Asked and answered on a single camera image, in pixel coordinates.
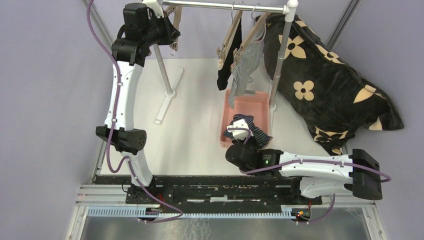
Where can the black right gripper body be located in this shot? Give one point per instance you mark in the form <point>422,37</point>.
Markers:
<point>251,144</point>

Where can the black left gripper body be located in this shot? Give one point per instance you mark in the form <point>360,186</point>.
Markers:
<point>159,32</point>

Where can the dark blue striped underwear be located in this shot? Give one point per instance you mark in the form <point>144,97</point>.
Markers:
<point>260,135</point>

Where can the beige hanger of black underwear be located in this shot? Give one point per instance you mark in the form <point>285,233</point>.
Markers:
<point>223,52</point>

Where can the black underwear beige waistband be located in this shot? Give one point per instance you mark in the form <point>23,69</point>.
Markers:
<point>225,72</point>

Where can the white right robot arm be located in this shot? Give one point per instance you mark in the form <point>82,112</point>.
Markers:
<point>357,173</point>

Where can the empty beige clip hanger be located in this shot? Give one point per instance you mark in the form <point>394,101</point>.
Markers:
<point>177,11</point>

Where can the grey striped underwear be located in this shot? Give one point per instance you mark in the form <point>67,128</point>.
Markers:
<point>242,69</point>

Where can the beige hanger of grey underwear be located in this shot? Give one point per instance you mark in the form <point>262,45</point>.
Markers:
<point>248,36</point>

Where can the pink plastic basket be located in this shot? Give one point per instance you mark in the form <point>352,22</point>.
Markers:
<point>253,104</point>

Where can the black floral blanket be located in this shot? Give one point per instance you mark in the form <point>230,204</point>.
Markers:
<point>333,98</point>

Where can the metal clothes rack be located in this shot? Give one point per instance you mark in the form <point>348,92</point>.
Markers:
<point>288,10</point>

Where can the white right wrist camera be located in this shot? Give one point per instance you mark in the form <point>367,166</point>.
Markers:
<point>239,130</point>

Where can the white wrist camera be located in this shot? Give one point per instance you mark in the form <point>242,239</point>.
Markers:
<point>239,130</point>
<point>156,7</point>

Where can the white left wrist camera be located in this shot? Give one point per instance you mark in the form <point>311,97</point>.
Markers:
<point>156,7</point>

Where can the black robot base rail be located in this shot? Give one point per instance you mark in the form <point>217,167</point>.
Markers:
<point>214,194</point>

